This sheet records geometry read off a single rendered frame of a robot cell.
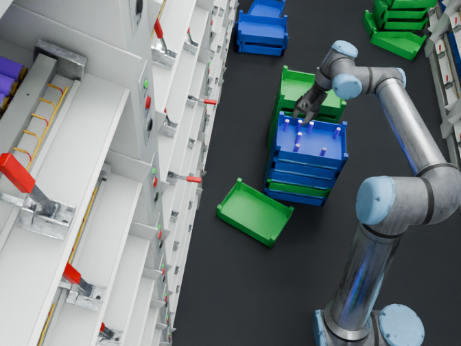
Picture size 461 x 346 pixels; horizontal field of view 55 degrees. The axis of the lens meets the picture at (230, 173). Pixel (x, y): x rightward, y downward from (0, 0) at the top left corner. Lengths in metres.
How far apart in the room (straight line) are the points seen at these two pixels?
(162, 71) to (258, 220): 1.38
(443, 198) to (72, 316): 0.85
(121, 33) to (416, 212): 0.83
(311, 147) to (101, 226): 1.46
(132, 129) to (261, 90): 2.09
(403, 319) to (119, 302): 1.04
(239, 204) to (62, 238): 1.75
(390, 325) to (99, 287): 1.15
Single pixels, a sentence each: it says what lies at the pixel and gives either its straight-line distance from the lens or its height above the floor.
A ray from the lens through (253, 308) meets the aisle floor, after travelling 1.92.
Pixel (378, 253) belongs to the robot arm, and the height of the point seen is 0.81.
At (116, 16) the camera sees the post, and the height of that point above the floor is 1.54.
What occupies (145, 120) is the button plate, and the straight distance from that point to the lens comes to 0.60.
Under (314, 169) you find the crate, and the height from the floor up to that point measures 0.28.
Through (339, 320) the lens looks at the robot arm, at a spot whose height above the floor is 0.48.
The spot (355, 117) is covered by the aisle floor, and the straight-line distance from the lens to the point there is 2.64.
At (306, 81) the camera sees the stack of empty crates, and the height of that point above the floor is 0.33.
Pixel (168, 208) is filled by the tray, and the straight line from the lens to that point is 1.07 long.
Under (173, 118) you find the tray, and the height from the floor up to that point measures 1.08.
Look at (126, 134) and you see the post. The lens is 0.58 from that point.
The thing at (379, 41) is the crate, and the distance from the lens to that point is 3.17.
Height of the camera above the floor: 1.81
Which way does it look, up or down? 54 degrees down
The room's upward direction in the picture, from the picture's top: 9 degrees clockwise
